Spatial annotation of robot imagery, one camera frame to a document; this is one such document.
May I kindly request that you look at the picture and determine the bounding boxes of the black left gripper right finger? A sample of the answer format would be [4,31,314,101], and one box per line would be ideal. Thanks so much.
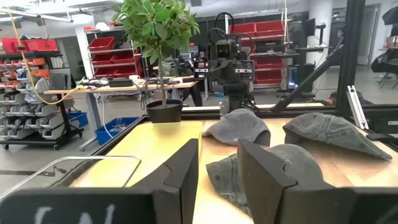
[237,138,343,224]

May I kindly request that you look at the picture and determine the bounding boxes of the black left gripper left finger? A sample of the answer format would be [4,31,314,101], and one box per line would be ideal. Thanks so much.
[130,138,200,224]

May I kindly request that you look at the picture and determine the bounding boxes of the dark green cloth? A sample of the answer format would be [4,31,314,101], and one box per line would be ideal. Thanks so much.
[205,143,333,218]

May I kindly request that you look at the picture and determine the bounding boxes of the grey baseball cap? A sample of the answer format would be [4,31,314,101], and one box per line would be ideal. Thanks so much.
[282,112,394,161]
[202,108,272,147]

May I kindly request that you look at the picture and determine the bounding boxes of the metal rack with red bins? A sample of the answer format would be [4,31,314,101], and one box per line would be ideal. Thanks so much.
[228,19,287,90]

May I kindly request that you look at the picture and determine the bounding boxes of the grey green backpack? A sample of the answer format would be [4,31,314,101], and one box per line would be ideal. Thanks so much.
[160,57,182,78]

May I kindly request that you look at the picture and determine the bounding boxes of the potted green plant black pot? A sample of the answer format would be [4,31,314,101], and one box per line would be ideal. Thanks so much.
[111,0,201,124]

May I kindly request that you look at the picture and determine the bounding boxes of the black computer monitor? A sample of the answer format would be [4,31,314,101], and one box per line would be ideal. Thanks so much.
[303,17,317,38]

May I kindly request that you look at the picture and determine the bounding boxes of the blue storage bins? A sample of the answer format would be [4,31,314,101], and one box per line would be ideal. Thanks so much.
[43,77,200,152]

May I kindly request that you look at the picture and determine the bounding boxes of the black box on workbench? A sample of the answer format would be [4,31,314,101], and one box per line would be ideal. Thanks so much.
[108,78,135,88]

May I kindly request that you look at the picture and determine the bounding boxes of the clear plastic container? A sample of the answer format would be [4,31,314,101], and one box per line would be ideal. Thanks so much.
[0,155,142,200]

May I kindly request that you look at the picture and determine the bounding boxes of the small blue plastic bin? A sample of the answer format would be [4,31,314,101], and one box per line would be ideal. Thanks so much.
[66,111,89,129]

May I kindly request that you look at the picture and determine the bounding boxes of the black office chair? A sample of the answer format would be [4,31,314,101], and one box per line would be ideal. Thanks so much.
[370,48,398,90]

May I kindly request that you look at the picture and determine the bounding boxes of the cart with grey parts bins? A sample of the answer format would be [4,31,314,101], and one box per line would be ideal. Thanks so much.
[0,50,85,151]

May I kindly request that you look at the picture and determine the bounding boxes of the red storage bin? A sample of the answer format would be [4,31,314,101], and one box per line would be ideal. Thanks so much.
[1,37,29,54]
[25,39,59,53]

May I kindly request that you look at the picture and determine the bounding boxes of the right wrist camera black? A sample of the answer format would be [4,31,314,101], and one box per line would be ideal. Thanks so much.
[215,39,233,60]

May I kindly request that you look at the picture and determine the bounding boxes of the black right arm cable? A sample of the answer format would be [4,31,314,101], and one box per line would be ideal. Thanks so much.
[207,12,254,47]

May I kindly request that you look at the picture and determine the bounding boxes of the blue plastic bin white cable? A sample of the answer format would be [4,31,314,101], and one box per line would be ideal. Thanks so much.
[94,116,141,146]

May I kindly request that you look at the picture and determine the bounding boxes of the wire shelf with red bins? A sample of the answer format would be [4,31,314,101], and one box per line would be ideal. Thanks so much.
[83,27,144,80]

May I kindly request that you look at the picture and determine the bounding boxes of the silver metal bracket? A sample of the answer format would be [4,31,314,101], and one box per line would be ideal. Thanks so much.
[346,85,370,130]

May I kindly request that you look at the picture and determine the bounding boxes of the yellow hanging cable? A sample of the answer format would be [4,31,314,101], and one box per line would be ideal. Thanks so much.
[7,7,85,106]

